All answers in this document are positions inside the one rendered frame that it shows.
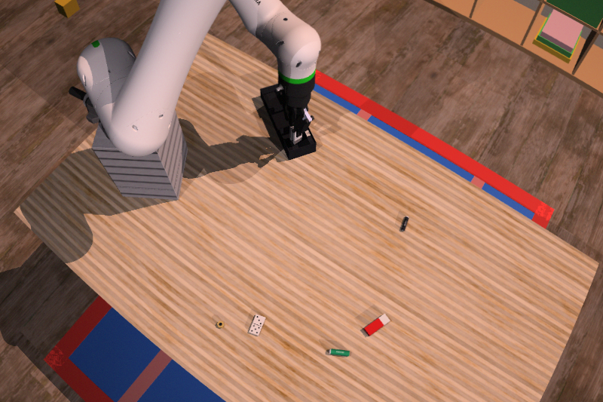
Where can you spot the red and white eraser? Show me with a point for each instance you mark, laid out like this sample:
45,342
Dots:
377,324

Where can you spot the black three-compartment bin rack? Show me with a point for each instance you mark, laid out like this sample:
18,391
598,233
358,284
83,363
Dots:
273,105

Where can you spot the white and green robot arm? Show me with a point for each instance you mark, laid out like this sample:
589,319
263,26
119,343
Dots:
134,98

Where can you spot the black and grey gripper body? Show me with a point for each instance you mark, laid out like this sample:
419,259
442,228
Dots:
298,102

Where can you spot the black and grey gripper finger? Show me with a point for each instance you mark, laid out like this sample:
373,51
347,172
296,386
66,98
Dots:
288,116
297,131

